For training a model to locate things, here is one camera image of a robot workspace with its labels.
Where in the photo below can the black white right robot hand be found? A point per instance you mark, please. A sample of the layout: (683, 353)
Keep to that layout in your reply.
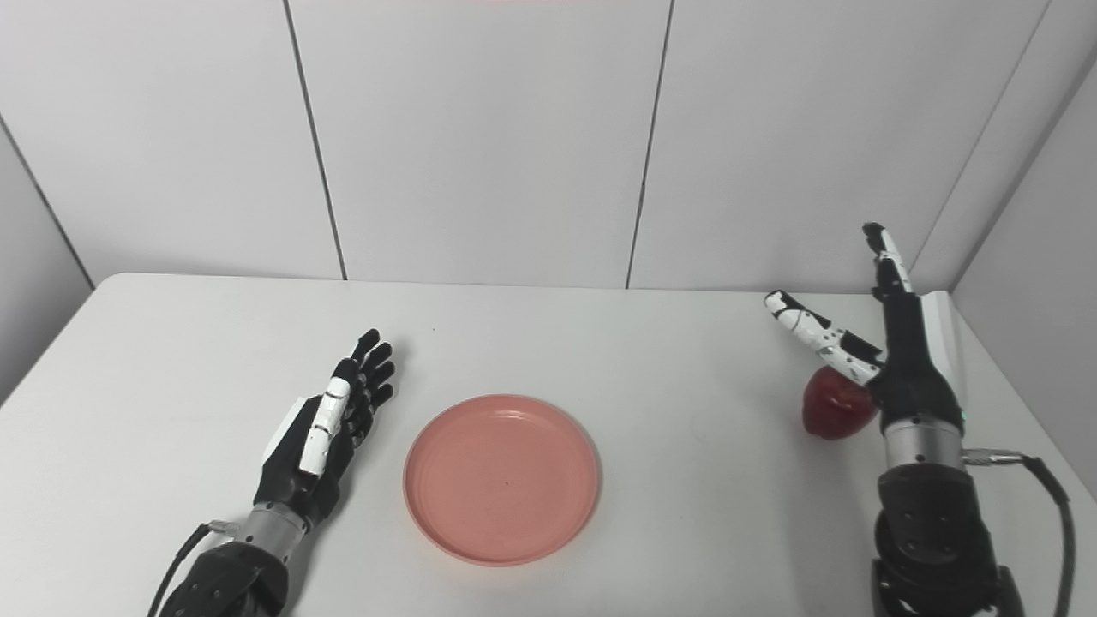
(913, 377)

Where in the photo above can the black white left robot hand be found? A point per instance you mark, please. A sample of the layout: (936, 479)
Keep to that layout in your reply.
(291, 480)

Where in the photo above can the red apple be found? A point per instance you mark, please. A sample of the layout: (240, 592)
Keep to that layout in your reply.
(836, 411)

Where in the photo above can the pink round plate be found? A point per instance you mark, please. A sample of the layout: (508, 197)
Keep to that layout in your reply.
(501, 480)

